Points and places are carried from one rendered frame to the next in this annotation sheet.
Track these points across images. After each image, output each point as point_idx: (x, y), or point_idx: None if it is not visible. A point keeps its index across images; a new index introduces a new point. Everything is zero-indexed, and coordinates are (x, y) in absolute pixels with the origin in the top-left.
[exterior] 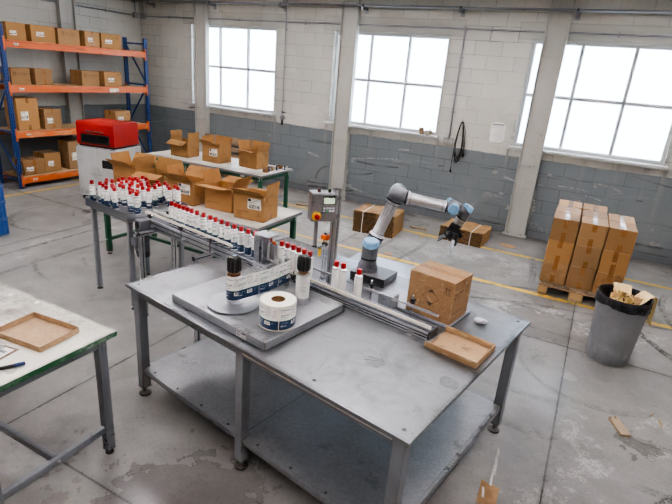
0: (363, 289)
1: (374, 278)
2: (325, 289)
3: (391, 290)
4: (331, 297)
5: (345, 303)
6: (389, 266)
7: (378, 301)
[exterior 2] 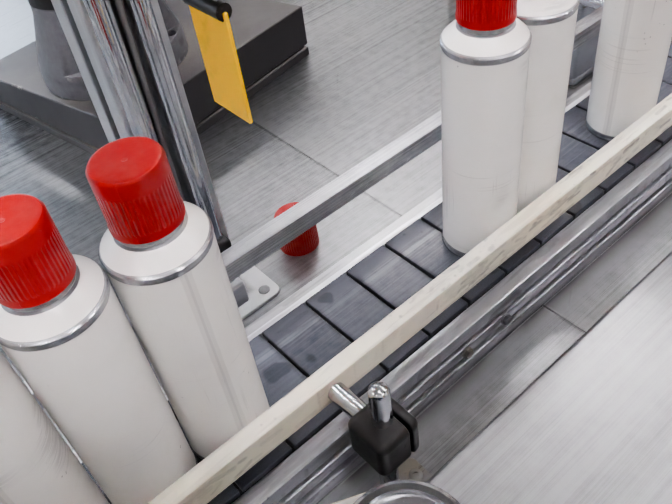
0: (325, 126)
1: (259, 40)
2: (469, 294)
3: (341, 30)
4: (549, 281)
5: (638, 205)
6: (18, 23)
7: (581, 52)
